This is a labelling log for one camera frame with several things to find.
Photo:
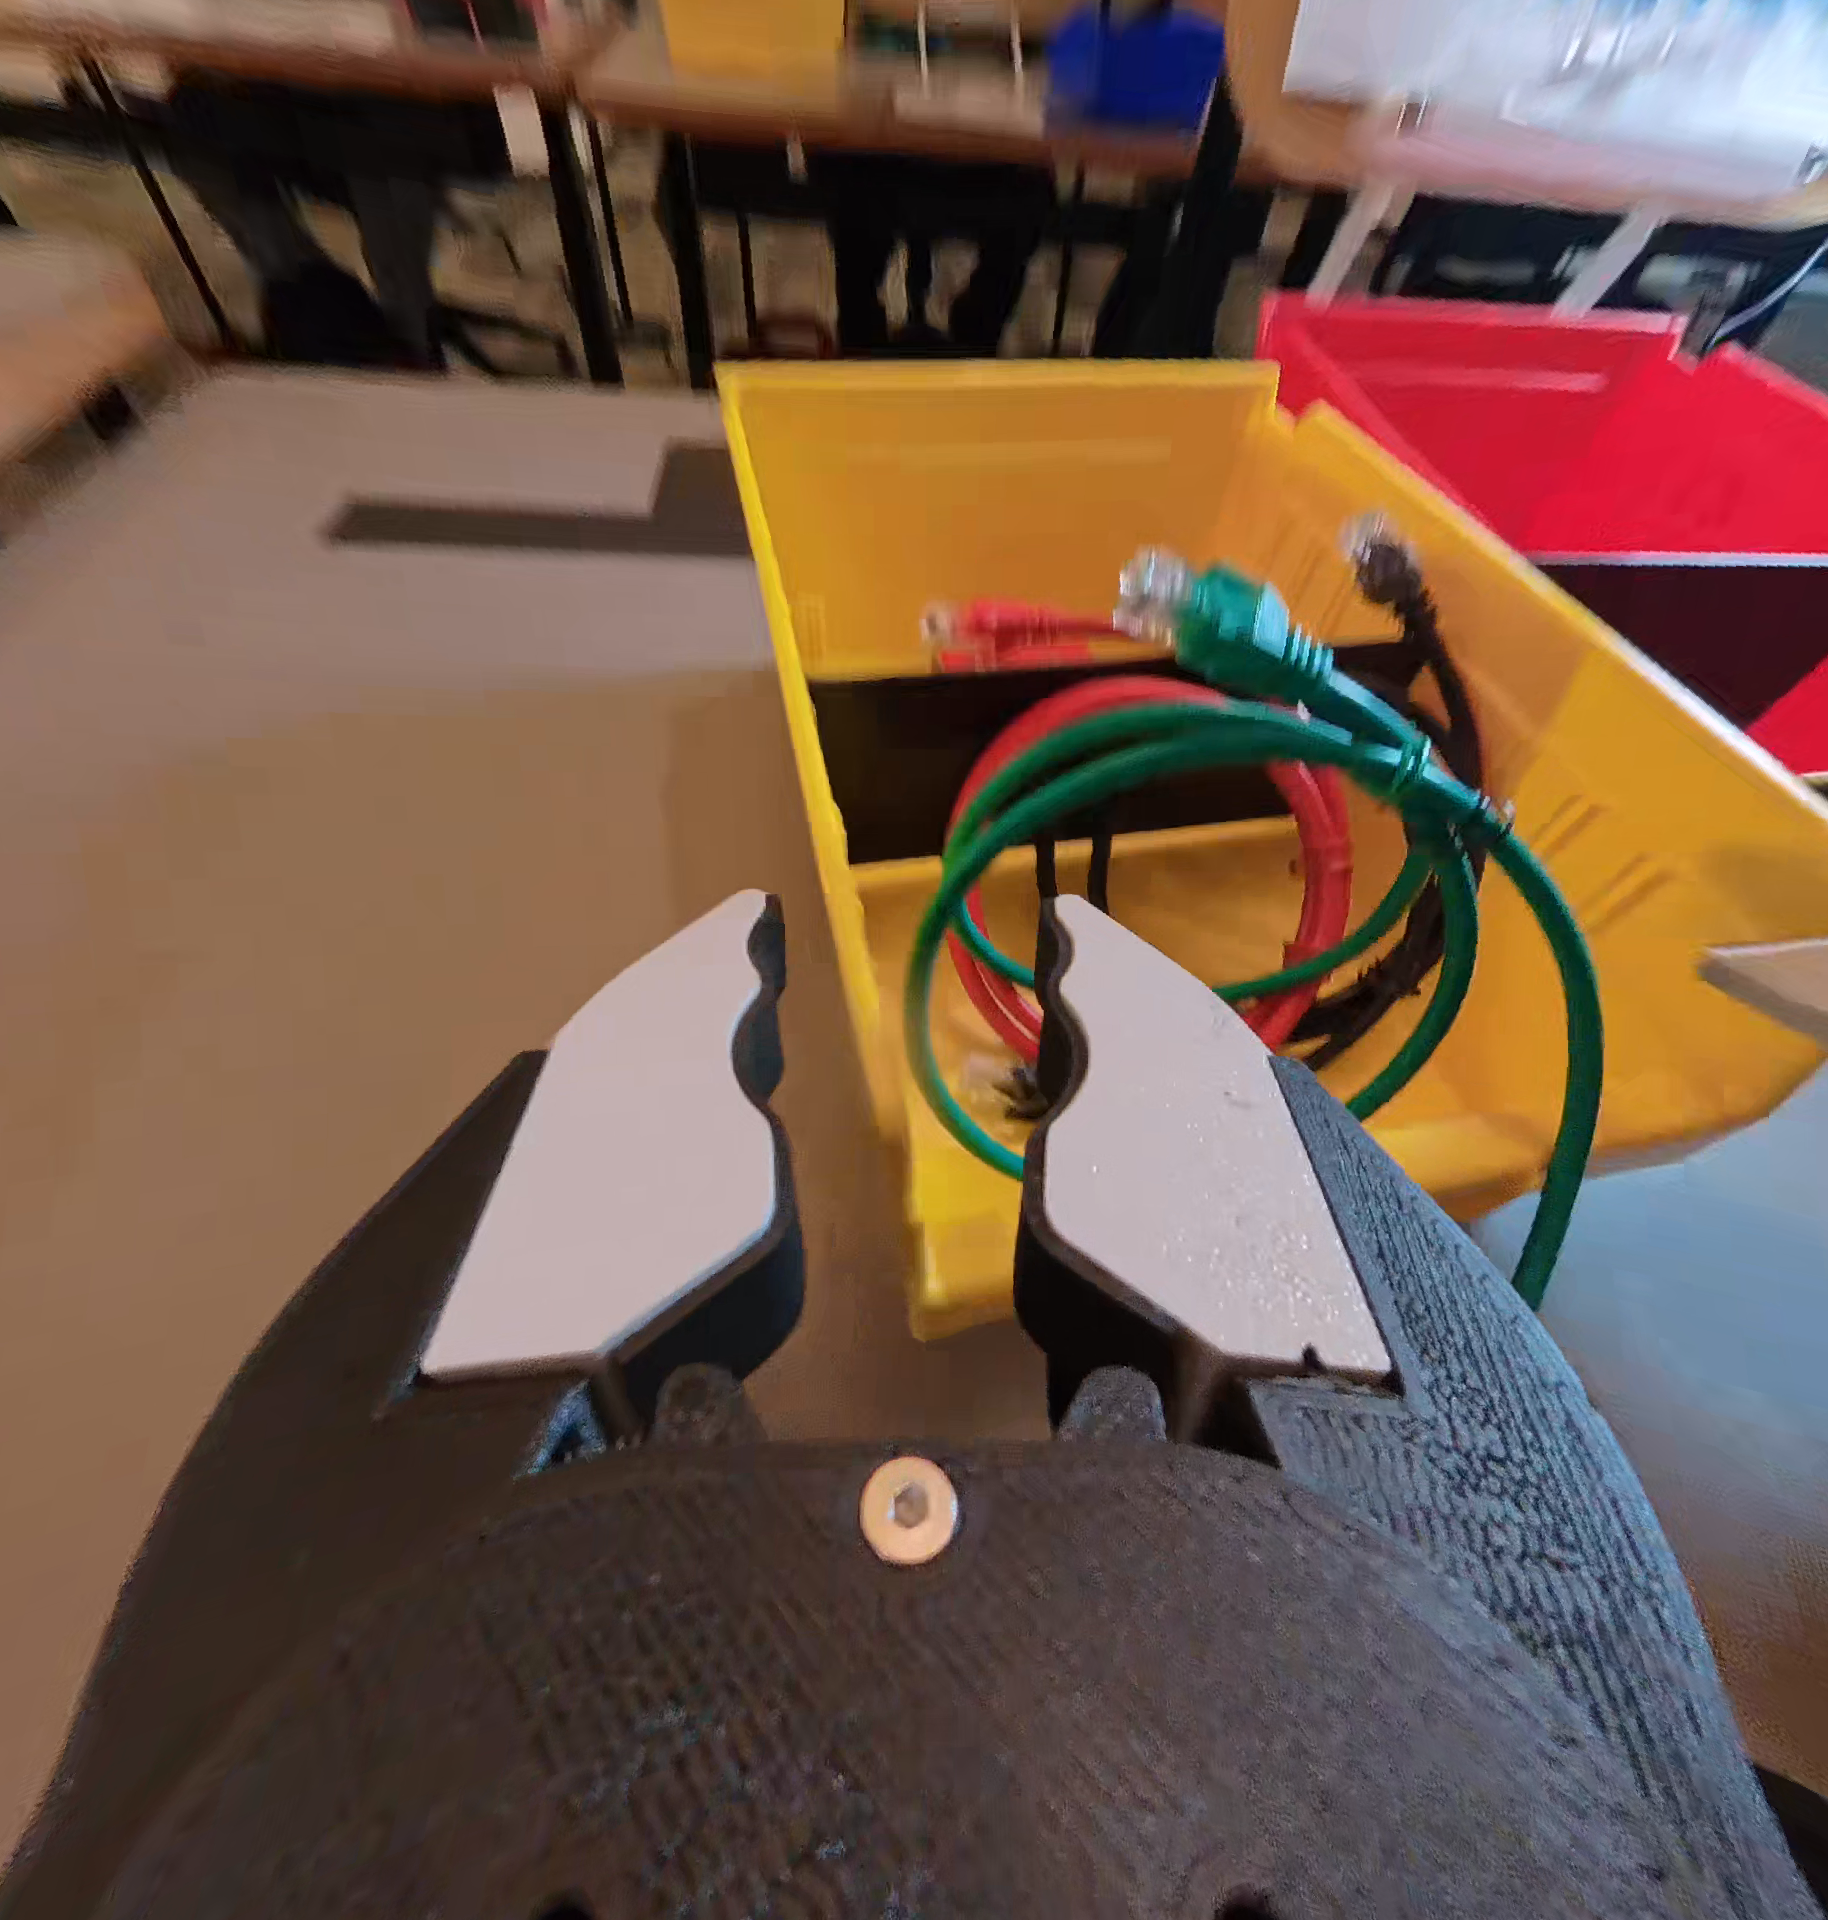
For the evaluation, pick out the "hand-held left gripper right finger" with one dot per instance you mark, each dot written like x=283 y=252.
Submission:
x=1198 y=1200

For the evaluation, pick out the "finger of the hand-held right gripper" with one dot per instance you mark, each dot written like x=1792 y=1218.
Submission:
x=1813 y=990

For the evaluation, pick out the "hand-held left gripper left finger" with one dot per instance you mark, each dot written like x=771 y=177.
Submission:
x=628 y=1185

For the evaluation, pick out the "red storage bin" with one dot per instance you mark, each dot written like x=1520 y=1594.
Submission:
x=1604 y=437

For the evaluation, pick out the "yellow storage bin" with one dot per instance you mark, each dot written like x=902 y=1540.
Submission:
x=1004 y=495

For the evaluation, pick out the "printed instruction sheet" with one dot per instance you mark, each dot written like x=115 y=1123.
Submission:
x=1604 y=60

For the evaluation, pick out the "long wooden workbench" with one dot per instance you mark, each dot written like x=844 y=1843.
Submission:
x=703 y=108

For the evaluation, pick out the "small blue bin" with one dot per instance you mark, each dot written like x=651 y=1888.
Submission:
x=1132 y=68

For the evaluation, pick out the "small yellow bin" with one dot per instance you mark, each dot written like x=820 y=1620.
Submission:
x=749 y=38

